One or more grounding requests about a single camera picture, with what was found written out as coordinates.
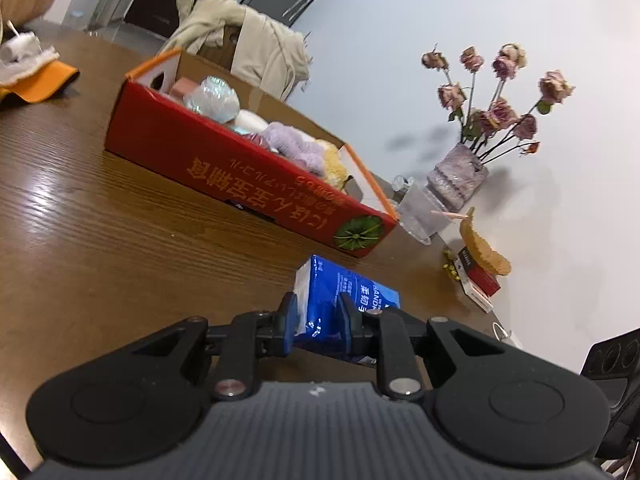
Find white cable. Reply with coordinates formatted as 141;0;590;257
491;322;522;347

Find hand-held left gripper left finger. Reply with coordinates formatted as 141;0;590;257
132;290;301;402

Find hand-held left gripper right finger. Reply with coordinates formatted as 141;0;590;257
337;292;505;402

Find pink sponge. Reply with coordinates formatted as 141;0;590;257
169;77;202;102

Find white flat box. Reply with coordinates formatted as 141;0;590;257
457;265;494;314

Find yellow plush toy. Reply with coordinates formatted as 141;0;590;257
321;142;352;192

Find dried pink roses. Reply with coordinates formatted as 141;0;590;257
420;43;577;162

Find black chair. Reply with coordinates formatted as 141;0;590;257
579;328;640;463

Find pink glass vase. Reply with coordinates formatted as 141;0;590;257
425;142;490;212

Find white fluffy cloth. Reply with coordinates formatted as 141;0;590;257
0;31;59;87

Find clear plastic cup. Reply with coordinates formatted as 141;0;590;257
392;174;474;246

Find beige jacket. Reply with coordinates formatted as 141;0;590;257
159;0;314;102

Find small yellow dried flowers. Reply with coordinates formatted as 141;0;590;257
442;248;462;282

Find blue tissue pack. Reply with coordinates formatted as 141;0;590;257
292;253;402;364

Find orange cap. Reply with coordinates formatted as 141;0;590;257
0;58;81;106

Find red cigarette pack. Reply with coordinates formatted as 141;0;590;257
457;245;502;297

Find red cardboard box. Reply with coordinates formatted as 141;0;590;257
103;47;401;260

